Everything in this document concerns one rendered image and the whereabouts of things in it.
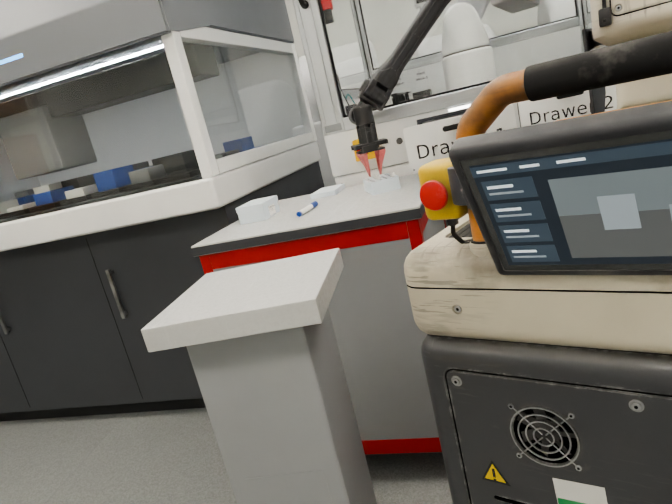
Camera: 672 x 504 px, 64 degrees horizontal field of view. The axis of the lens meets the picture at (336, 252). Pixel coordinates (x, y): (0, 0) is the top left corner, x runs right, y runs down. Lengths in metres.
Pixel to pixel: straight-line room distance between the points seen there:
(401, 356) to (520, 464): 0.70
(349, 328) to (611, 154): 1.01
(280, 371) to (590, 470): 0.45
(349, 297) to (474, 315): 0.73
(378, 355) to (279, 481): 0.55
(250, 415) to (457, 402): 0.35
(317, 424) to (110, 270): 1.46
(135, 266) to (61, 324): 0.48
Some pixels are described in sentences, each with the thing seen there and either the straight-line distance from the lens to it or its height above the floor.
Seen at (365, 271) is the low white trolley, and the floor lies 0.62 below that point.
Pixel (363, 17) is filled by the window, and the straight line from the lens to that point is 1.90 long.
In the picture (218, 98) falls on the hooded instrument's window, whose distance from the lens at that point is 2.04.
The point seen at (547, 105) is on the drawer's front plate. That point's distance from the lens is 1.82.
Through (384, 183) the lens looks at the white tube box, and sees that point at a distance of 1.57.
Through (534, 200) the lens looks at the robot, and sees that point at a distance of 0.55.
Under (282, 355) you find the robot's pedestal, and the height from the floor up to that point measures 0.66.
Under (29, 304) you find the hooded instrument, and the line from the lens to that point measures 2.55.
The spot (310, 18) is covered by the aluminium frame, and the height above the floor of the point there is 1.32.
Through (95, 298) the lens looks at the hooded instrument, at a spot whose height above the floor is 0.54.
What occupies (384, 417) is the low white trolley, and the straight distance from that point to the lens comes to 1.52.
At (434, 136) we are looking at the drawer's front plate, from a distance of 1.50.
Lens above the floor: 1.00
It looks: 14 degrees down
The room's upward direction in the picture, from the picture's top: 13 degrees counter-clockwise
